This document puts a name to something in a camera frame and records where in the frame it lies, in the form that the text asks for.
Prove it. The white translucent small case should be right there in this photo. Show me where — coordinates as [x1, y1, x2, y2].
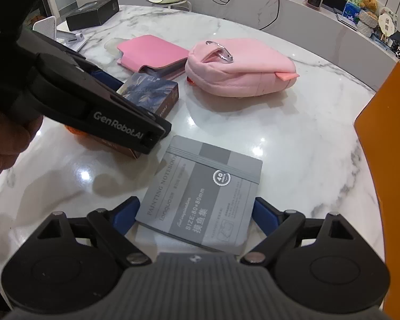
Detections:
[103, 37, 125, 56]

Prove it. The green printed box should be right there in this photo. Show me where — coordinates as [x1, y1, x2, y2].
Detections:
[342, 0, 367, 24]

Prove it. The brown teddy bear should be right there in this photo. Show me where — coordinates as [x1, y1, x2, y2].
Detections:
[358, 0, 379, 15]

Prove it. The black cardboard box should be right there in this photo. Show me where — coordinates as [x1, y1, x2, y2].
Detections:
[66, 0, 119, 31]

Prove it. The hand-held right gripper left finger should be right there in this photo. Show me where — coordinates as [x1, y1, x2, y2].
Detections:
[37, 196, 152, 267]

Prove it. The pink fabric pouch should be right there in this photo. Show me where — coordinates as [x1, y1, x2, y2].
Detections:
[185, 39, 300, 98]

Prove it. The orange storage box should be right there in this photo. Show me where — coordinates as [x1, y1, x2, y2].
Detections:
[353, 62, 400, 320]

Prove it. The round white hand fan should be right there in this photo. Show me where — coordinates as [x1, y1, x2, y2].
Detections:
[377, 7, 399, 39]

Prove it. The white phone stand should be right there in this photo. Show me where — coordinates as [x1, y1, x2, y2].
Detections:
[33, 17, 87, 52]

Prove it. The pink notebook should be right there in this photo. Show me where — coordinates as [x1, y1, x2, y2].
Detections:
[116, 35, 190, 81]

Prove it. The grey notebook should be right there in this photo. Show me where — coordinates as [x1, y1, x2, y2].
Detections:
[134, 135, 263, 253]

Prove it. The blue printed card box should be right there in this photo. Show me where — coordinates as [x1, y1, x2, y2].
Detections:
[100, 73, 179, 159]

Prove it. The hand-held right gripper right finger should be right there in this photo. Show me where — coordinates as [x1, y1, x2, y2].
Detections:
[240, 197, 354, 265]

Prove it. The person's left hand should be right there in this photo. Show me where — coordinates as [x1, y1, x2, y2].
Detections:
[0, 103, 43, 191]

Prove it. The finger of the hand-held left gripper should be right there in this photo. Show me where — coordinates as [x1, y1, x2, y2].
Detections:
[140, 115, 173, 155]
[37, 45, 125, 94]

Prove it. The long black cable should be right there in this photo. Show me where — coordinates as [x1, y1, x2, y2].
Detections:
[258, 0, 281, 31]

